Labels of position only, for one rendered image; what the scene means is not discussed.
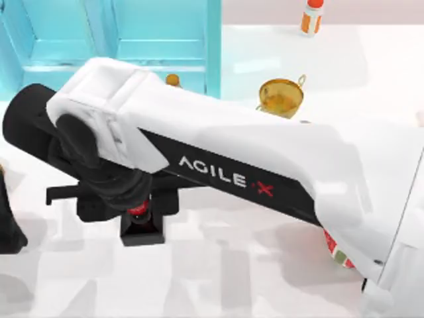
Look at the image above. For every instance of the orange and white bottle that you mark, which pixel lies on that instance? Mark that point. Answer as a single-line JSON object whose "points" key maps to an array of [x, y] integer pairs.
{"points": [[311, 20]]}

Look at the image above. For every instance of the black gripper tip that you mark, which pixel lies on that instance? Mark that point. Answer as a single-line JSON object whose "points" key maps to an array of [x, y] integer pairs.
{"points": [[10, 218]]}

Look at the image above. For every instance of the light blue rack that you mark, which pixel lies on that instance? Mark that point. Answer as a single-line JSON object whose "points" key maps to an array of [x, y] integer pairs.
{"points": [[159, 36]]}

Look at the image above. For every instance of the gold trophy cup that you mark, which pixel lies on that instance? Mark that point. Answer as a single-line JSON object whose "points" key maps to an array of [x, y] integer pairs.
{"points": [[281, 97]]}

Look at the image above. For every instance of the small orange bottle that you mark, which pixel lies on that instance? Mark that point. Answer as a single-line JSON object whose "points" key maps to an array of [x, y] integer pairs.
{"points": [[173, 80]]}

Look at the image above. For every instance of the red bottle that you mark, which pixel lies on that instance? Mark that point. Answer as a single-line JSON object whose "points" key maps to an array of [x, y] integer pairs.
{"points": [[138, 209]]}

